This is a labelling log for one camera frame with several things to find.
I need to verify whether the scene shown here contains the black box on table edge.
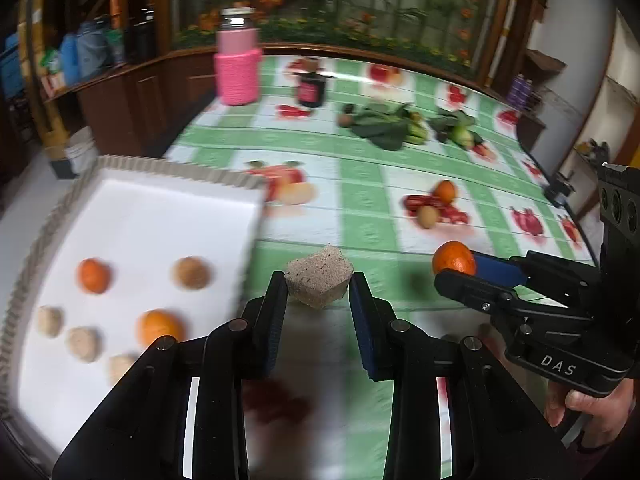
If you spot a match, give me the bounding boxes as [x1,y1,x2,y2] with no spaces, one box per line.
[544,172,575,208]

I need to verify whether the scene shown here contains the brown longan fruit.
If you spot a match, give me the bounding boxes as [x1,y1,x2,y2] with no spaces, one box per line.
[416,205,440,229]

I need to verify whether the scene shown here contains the large orange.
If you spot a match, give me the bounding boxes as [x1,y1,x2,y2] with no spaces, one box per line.
[136,309,186,348]

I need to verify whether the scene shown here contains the beige hexagonal cake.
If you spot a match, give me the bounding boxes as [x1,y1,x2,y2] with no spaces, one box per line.
[65,326,101,363]

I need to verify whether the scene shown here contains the dark jar with cork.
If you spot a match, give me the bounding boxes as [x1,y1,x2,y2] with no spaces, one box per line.
[296,58,330,108]

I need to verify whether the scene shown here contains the beige cake back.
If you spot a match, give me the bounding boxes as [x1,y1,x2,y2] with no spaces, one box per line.
[284,245,354,309]

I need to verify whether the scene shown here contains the beige round cake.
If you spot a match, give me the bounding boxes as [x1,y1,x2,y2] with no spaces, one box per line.
[107,354,136,386]

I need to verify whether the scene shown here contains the orange mandarin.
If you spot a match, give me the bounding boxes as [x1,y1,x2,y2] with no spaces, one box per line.
[432,180,458,206]
[432,240,477,275]
[76,258,112,295]

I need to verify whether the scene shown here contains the green leafy bok choy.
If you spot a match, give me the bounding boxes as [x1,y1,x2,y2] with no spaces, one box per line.
[348,102,428,152]

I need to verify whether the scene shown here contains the striped white tray box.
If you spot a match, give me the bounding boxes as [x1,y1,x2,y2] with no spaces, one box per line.
[1,156,266,467]

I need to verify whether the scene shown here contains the blue thermos jug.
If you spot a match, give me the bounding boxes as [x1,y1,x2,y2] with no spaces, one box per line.
[58,32,81,87]

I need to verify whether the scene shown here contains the wooden sideboard cabinet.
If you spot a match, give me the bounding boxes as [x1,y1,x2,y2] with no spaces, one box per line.
[44,48,216,157]

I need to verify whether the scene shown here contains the right hand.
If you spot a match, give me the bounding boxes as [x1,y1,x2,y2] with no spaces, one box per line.
[544,378,636,448]

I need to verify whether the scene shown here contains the kiwi fruit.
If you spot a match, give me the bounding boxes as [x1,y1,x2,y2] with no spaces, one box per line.
[337,114,354,128]

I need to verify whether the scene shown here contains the pink knit-sleeved bottle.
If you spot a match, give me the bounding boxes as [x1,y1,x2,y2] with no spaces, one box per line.
[214,6,262,106]

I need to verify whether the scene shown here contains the grey kettle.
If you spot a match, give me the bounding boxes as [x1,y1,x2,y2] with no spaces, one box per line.
[76,21,113,80]

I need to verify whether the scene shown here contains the white plastic bucket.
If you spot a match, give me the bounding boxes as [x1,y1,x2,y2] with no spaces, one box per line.
[65,126,99,176]

